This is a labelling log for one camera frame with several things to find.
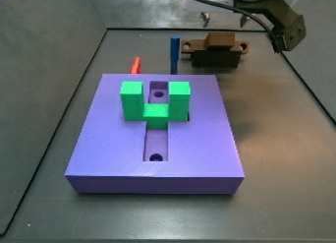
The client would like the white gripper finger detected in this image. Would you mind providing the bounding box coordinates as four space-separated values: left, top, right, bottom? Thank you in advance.
200 12 211 28
239 15 251 28

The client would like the brown T-shaped block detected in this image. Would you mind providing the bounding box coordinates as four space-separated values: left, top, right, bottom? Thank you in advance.
182 32 250 54

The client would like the blue upright cylinder peg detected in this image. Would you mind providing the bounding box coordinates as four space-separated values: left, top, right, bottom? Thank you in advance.
170 34 180 75

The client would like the red cylinder peg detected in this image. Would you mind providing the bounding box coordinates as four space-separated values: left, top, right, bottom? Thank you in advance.
130 57 140 74

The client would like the green U-shaped block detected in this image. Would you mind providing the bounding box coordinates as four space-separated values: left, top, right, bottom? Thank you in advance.
120 82 192 130

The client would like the purple base block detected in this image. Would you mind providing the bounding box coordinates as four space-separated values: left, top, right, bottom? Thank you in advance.
66 74 244 194

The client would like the black cable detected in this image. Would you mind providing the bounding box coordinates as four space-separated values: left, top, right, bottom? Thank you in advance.
178 0 282 54

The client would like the black angle bracket fixture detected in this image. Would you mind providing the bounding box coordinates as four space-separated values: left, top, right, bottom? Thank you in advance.
192 49 242 68

